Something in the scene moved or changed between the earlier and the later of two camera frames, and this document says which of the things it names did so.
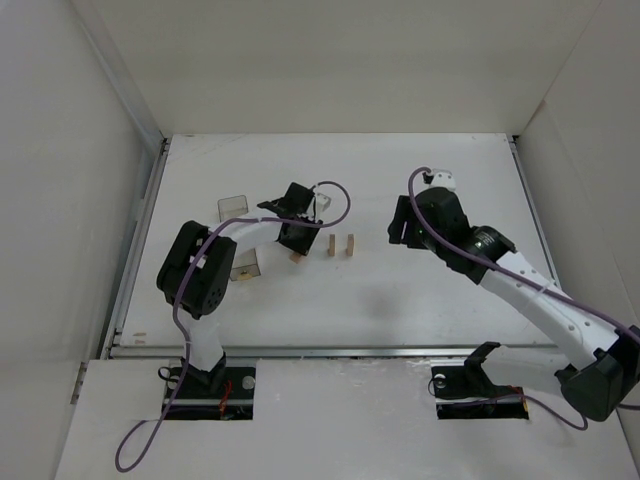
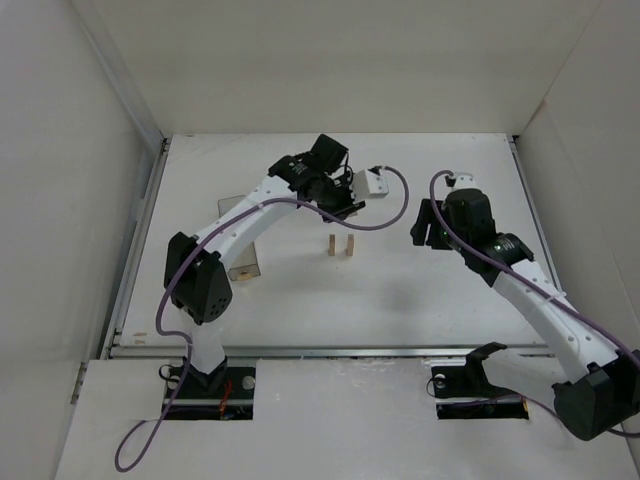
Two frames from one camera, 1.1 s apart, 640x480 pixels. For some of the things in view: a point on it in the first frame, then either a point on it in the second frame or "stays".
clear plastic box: [230, 206] stays
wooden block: [331, 249] stays
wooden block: [350, 249] stays
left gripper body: [297, 240] -> [338, 201]
